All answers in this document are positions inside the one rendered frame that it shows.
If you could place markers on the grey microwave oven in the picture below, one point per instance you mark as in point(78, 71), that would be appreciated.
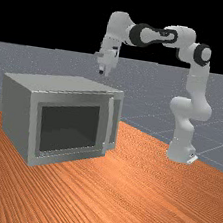
point(23, 103)

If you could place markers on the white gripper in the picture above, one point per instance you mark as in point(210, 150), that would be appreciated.
point(108, 58)

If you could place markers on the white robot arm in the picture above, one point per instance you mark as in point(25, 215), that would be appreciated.
point(192, 105)

